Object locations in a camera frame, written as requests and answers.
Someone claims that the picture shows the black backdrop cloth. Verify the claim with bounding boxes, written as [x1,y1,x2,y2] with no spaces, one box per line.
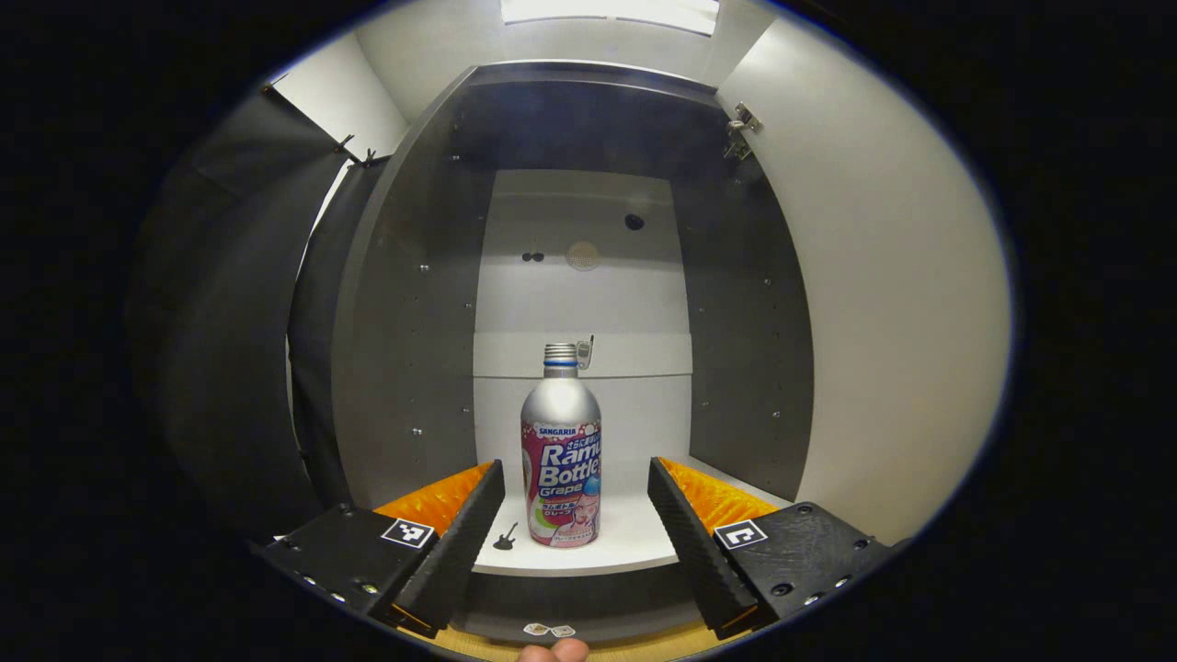
[129,87,387,543]

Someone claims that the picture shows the large ceiling light panel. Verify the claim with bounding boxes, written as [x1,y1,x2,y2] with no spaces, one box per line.
[501,0,720,38]

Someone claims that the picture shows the beige cabinet door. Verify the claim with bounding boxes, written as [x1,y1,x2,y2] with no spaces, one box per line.
[717,14,1012,548]

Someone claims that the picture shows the metal door hinge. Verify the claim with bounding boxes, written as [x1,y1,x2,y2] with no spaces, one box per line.
[725,103,762,162]

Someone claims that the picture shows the silver bottle with pink label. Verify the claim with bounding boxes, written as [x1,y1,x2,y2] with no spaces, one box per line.
[520,343,603,549]

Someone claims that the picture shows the dark grey cabinet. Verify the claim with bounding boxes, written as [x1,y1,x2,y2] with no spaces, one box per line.
[331,60,815,645]

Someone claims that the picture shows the white cabinet shelf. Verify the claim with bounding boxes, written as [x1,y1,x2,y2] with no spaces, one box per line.
[474,455,792,577]

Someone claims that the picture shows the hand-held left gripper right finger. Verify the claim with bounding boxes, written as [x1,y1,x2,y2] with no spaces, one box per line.
[647,457,907,642]

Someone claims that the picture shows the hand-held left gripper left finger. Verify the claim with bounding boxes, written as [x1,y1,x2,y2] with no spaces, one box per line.
[262,460,505,640]

